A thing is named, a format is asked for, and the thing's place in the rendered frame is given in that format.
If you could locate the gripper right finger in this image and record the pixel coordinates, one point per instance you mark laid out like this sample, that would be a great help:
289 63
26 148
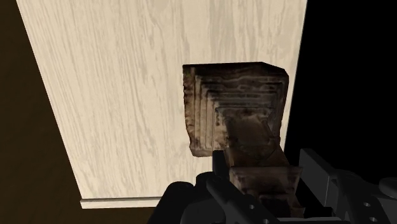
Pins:
353 198

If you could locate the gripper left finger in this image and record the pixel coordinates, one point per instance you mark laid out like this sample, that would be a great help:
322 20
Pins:
198 198

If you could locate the brown carved stepped pedestal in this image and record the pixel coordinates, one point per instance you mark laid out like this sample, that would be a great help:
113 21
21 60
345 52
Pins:
238 102

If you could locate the pale wooden table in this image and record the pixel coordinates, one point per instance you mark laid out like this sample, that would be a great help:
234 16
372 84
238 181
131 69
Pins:
111 99

